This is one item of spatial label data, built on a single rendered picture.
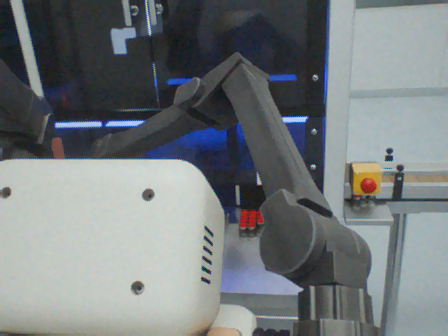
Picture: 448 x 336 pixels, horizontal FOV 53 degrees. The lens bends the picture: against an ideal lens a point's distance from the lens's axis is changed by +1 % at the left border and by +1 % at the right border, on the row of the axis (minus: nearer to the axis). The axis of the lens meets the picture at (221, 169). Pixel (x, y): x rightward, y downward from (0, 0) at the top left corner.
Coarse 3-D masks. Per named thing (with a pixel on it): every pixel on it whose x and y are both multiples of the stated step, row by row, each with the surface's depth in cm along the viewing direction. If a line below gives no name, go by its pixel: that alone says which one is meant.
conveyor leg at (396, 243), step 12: (396, 216) 140; (396, 228) 141; (396, 240) 143; (396, 252) 144; (396, 264) 146; (396, 276) 148; (384, 288) 153; (396, 288) 150; (384, 300) 154; (396, 300) 152; (384, 312) 155; (396, 312) 155; (384, 324) 157
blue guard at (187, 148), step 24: (288, 120) 116; (312, 120) 115; (72, 144) 126; (168, 144) 123; (192, 144) 122; (216, 144) 121; (240, 144) 120; (312, 144) 118; (216, 168) 124; (240, 168) 123
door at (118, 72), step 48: (0, 0) 113; (48, 0) 112; (96, 0) 110; (144, 0) 109; (0, 48) 118; (48, 48) 117; (96, 48) 115; (144, 48) 114; (48, 96) 122; (96, 96) 120; (144, 96) 119
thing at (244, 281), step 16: (224, 240) 117; (256, 240) 118; (224, 256) 112; (240, 256) 112; (256, 256) 111; (224, 272) 106; (240, 272) 106; (256, 272) 105; (224, 288) 101; (240, 288) 100; (256, 288) 100; (272, 288) 100; (288, 288) 99; (240, 304) 95; (256, 304) 95; (272, 304) 94; (288, 304) 93
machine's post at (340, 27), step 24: (336, 0) 103; (336, 24) 105; (336, 48) 107; (336, 72) 110; (336, 96) 112; (336, 120) 114; (336, 144) 117; (336, 168) 120; (336, 192) 123; (336, 216) 125
